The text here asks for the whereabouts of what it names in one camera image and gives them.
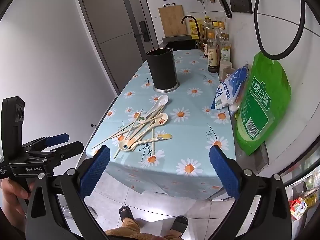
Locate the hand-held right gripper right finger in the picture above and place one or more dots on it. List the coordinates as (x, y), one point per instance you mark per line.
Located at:
(225, 172)

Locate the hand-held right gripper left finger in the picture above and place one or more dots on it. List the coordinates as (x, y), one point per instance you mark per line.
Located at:
(96, 172)

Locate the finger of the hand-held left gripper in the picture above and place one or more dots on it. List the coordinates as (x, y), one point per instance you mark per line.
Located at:
(58, 138)
(73, 147)

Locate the pile of cream chopsticks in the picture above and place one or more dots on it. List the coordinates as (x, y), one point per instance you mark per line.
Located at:
(153, 147)

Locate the cream spoon with green print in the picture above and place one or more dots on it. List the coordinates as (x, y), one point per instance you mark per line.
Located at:
(141, 119)

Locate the cream spoon with pink print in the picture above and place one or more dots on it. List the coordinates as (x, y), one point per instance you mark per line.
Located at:
(160, 118)

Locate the black utensil holder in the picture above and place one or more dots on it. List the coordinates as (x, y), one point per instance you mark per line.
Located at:
(162, 67)

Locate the person's left hand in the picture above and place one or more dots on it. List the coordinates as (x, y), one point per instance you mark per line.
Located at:
(11, 192)

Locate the black slipper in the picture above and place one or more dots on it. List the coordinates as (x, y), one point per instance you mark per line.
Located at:
(180, 226)
(126, 213)

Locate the blue daisy tablecloth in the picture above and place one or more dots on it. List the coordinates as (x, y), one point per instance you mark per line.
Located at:
(190, 130)

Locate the brown fleece trousers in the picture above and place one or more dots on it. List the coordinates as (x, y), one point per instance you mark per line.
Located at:
(125, 230)

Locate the glass-front cabinet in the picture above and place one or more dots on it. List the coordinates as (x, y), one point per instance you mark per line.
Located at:
(305, 180)

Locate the green sugar bag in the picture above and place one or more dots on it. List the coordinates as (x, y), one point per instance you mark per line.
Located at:
(262, 100)

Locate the blue and white salt bag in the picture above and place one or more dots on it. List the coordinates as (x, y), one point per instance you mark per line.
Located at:
(228, 90)

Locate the black cap sauce bottle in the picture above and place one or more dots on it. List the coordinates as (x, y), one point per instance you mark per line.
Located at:
(212, 55)

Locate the grey door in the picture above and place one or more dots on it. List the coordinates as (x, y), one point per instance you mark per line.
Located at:
(110, 30)

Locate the gold cap green label bottle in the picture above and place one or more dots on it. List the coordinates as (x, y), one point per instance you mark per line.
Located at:
(225, 47)

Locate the large soy sauce bottle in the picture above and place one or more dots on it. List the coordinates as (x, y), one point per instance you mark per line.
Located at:
(205, 48)

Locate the black sink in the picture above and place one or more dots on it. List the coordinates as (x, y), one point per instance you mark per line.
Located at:
(178, 43)

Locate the yellow cap bottle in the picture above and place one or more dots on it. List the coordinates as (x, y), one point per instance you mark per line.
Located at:
(221, 27)

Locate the cooking oil bottle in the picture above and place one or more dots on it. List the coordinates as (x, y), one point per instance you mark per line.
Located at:
(206, 27)

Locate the yellow dish soap bottle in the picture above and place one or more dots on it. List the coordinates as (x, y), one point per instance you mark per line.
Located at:
(193, 27)

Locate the black faucet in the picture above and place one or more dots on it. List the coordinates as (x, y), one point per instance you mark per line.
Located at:
(186, 17)

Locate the wooden cutting board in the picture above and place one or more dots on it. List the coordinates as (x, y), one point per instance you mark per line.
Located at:
(172, 21)

